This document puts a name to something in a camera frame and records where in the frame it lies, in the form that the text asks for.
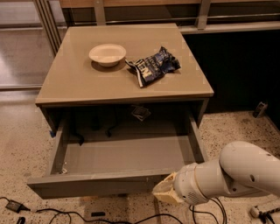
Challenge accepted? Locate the black floor cable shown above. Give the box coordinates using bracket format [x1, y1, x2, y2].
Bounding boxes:
[29, 207, 185, 224]

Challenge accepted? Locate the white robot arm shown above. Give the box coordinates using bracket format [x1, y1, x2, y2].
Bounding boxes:
[152, 141, 280, 206]

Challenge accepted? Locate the blue crumpled chip bag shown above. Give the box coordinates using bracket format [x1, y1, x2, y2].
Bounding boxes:
[125, 46, 181, 88]

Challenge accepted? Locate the grey top drawer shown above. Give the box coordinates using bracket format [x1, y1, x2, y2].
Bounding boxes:
[27, 110, 207, 199]

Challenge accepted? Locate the black power adapter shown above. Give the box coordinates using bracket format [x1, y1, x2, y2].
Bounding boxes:
[5, 200, 30, 214]

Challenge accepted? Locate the grey-brown drawer cabinet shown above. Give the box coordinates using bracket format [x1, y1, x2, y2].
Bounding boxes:
[35, 23, 214, 138]

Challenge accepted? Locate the small packet inside drawer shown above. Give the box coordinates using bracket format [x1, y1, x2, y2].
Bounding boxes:
[131, 106, 151, 122]

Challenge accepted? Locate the looped black cable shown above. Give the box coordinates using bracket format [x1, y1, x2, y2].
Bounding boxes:
[188, 197, 228, 224]

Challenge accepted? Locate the small black floor device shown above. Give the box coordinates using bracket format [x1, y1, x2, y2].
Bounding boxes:
[91, 212, 106, 217]

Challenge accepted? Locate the dark object by wall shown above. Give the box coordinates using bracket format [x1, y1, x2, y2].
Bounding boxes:
[253, 101, 268, 118]

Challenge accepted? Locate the white ceramic bowl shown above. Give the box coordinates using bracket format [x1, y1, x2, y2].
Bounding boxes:
[88, 44, 126, 67]

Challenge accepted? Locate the white power strip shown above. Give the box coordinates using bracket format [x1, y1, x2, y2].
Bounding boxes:
[249, 199, 280, 219]

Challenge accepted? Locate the metal railing shelf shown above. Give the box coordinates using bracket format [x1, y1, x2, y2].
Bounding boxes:
[31, 0, 280, 53]

